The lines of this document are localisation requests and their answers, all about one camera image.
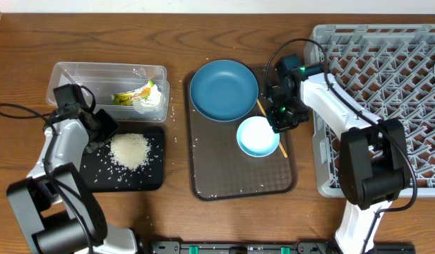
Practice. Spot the pile of white rice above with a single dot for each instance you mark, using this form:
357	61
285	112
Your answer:
129	150

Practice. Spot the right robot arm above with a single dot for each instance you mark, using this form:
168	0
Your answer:
373	165

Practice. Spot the brown serving tray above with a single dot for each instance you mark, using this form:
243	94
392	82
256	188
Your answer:
220	169

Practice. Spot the yellow green snack wrapper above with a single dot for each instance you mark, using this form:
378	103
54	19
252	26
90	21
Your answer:
127	98

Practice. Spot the grey dishwasher rack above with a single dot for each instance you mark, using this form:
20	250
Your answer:
389	70

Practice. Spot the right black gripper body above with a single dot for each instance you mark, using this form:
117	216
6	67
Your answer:
293	113

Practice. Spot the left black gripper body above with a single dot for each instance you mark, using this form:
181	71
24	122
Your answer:
104	127

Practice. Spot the white tissue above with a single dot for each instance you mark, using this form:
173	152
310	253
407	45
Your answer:
145	104

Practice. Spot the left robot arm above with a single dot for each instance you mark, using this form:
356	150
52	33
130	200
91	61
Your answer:
54	208

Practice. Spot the clear plastic waste bin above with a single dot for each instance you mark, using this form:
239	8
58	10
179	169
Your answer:
106	79

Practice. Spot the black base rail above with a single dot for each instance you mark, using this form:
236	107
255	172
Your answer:
174	247

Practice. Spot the black rectangular tray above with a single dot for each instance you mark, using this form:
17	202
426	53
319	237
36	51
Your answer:
101	174

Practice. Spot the wooden chopstick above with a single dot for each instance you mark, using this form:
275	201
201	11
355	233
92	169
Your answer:
264	114

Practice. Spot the dark blue plate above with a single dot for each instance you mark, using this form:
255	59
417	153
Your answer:
224	90

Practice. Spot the light blue bowl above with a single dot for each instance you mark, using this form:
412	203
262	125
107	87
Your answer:
256	138

